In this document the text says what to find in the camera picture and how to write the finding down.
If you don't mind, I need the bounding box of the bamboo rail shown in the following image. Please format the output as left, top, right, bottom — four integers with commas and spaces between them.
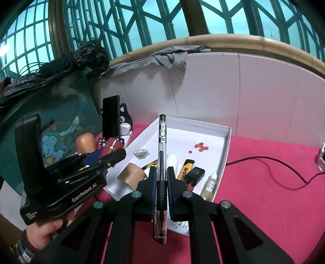
109, 34, 325, 77

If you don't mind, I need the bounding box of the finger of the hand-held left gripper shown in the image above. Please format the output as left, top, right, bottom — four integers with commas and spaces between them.
85, 150, 104, 165
96, 148, 127, 168

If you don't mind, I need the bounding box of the red lipstick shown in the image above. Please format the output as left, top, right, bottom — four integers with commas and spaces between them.
98, 137, 124, 159

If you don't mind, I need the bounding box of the yellow black pencil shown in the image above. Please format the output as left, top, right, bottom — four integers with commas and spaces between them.
140, 159, 159, 171

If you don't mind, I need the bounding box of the grey cloth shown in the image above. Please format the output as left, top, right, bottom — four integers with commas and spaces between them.
110, 45, 211, 77

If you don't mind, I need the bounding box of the black cable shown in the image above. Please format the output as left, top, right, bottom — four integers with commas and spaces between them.
225, 157, 321, 190

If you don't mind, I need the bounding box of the green window grille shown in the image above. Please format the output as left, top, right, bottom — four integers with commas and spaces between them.
0, 0, 325, 84

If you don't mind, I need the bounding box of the white box tray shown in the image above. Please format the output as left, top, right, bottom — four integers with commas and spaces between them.
103, 117, 232, 236

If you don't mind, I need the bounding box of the teal mouse-print bag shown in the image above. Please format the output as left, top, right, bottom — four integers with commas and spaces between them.
0, 70, 102, 196

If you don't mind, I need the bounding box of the small dropper bottle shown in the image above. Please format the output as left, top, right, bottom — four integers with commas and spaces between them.
200, 172, 219, 200

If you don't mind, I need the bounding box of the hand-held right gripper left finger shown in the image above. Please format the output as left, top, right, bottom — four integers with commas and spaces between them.
29, 166, 158, 264

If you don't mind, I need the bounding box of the apple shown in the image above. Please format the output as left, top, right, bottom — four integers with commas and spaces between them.
76, 132, 98, 154

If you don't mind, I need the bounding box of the person's left forearm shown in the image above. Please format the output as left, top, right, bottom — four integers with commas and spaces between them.
8, 230, 41, 264

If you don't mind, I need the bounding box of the white backdrop board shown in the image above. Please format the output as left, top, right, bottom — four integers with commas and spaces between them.
91, 52, 325, 148

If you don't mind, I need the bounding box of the brown tape roll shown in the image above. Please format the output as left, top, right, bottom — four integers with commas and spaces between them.
117, 163, 148, 190

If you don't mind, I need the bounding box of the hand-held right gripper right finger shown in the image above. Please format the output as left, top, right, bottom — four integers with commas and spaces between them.
166, 166, 296, 264

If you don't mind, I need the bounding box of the orange lighter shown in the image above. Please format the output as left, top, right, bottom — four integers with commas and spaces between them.
176, 159, 195, 182

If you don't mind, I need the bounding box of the black plastic bag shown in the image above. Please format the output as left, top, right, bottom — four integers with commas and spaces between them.
0, 42, 109, 107

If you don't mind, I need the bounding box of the black cat phone stand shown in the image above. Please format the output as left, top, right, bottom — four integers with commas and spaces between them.
98, 103, 133, 149

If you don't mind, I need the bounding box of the white power adapter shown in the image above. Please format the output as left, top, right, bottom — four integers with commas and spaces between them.
317, 143, 325, 171

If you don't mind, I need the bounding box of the black phone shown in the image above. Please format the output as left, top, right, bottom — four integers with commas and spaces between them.
102, 95, 121, 139

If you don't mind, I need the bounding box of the person's left hand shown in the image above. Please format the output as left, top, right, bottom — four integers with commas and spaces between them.
25, 209, 76, 252

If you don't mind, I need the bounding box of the red table cloth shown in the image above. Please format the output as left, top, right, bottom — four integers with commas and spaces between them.
74, 123, 325, 264

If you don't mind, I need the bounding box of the clear gel pen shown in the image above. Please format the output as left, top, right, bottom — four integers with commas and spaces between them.
154, 114, 168, 241

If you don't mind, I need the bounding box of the clear plastic piece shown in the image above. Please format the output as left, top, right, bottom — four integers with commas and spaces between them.
134, 149, 150, 160

